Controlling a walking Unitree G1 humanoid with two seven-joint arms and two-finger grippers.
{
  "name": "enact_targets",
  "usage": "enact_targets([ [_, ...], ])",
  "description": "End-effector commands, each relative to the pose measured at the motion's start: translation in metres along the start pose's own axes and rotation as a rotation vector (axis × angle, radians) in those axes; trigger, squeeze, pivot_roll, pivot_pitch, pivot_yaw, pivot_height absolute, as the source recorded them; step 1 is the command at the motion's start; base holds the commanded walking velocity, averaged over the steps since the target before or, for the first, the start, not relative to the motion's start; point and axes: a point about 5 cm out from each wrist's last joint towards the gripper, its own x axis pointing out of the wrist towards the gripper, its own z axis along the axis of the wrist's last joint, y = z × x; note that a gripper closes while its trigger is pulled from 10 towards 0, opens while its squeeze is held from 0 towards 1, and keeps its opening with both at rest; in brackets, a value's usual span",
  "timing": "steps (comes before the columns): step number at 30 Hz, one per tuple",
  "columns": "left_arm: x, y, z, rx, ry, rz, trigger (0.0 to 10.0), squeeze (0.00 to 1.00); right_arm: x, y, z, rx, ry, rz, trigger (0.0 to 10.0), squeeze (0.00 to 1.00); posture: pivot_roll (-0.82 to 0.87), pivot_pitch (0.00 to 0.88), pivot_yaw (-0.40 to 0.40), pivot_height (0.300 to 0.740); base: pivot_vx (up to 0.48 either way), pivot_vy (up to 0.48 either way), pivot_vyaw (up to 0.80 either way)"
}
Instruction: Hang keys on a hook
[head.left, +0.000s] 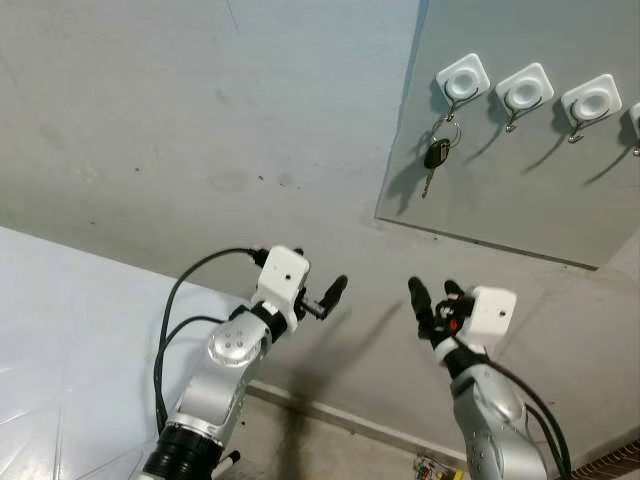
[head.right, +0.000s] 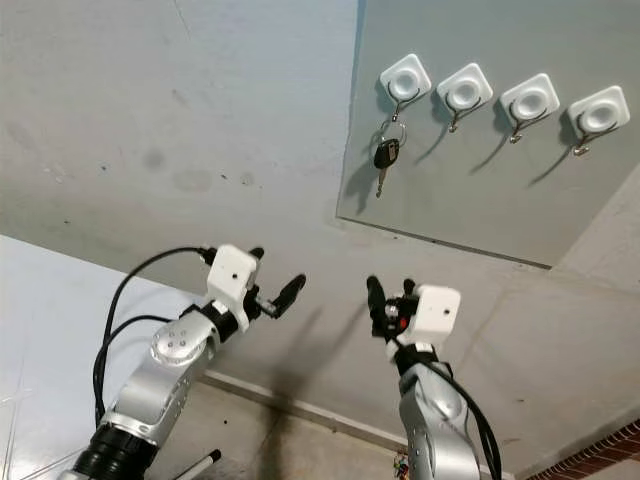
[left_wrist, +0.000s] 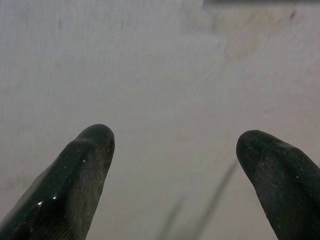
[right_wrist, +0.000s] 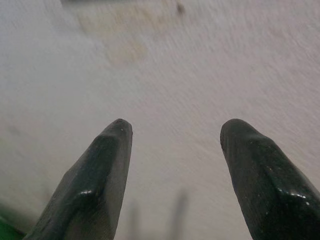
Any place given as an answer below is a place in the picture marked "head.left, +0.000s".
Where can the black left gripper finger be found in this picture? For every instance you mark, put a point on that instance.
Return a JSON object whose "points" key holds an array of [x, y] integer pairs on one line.
{"points": [[299, 252], [336, 290]]}

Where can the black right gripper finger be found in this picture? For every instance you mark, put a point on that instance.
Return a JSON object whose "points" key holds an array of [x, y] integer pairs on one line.
{"points": [[420, 298], [454, 290]]}

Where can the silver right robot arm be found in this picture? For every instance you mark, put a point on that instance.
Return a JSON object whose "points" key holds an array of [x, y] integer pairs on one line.
{"points": [[490, 420]]}

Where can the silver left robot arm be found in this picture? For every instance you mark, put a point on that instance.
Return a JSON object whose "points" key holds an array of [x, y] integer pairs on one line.
{"points": [[225, 375]]}

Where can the small colourful floor item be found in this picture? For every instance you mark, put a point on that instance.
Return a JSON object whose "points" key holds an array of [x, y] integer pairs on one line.
{"points": [[430, 468]]}

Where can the white stick with black tip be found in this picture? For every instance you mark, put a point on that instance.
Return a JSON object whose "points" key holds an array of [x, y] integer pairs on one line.
{"points": [[228, 461]]}

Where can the white plastic sheet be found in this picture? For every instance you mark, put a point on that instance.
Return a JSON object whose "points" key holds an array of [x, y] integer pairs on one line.
{"points": [[70, 360]]}

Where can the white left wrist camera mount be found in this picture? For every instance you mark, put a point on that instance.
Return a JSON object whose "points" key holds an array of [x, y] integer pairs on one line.
{"points": [[282, 278]]}

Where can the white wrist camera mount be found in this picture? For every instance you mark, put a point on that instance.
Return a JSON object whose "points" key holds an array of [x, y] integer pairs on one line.
{"points": [[282, 278], [493, 312]]}

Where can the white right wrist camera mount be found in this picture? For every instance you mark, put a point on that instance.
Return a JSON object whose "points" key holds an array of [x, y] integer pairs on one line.
{"points": [[493, 312]]}

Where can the grey wall board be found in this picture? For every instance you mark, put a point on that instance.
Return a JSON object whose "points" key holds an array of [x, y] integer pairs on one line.
{"points": [[520, 195]]}

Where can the white square wall hook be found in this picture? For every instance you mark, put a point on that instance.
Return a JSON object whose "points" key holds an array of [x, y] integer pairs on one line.
{"points": [[463, 78], [591, 98], [525, 88], [636, 113]]}

